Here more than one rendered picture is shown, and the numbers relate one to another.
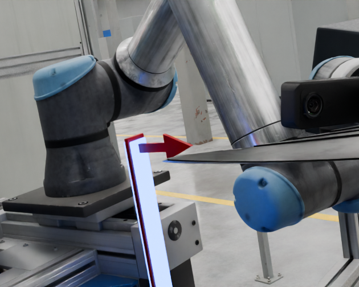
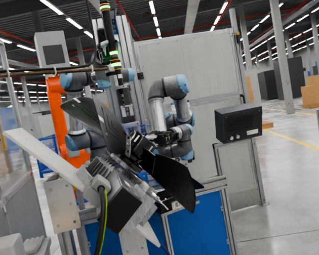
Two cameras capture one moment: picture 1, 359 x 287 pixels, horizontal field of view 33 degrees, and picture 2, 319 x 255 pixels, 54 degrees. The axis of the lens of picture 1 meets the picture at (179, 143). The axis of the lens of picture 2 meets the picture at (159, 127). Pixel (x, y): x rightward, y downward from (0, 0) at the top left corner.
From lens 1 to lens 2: 1.41 m
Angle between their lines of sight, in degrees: 42
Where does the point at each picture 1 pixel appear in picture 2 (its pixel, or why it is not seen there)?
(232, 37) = (156, 120)
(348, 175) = (174, 151)
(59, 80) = not seen: hidden behind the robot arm
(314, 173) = (164, 150)
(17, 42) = (209, 91)
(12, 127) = (205, 121)
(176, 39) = (180, 111)
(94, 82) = (168, 120)
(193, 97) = not seen: outside the picture
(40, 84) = not seen: hidden behind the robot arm
